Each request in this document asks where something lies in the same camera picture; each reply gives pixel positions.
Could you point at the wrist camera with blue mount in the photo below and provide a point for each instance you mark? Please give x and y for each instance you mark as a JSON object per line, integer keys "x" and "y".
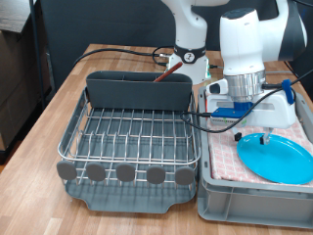
{"x": 233, "y": 111}

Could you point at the dark grey cutlery caddy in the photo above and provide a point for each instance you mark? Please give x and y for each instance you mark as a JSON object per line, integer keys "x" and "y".
{"x": 130, "y": 93}

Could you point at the black metal pole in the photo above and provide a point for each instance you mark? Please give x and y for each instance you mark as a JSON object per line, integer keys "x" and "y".
{"x": 36, "y": 49}

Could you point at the red-brown wooden spoon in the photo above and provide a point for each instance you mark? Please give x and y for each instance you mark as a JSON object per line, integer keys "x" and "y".
{"x": 168, "y": 74}

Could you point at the grey plastic drain tray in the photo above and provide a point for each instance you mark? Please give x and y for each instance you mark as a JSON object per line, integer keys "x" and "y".
{"x": 130, "y": 202}

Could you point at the blue plastic plate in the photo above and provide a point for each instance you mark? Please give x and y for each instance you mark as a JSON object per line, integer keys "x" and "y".
{"x": 277, "y": 160}

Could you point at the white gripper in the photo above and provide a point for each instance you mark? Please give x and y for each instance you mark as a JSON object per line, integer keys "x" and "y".
{"x": 275, "y": 112}

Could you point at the wooden shelf board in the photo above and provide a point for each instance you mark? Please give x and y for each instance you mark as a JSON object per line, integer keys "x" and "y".
{"x": 13, "y": 13}

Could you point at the pink checked towel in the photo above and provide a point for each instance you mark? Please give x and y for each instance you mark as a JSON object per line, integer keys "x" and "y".
{"x": 221, "y": 163}

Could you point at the grey plastic crate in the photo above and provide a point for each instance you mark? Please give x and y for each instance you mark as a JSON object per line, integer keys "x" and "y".
{"x": 260, "y": 205}

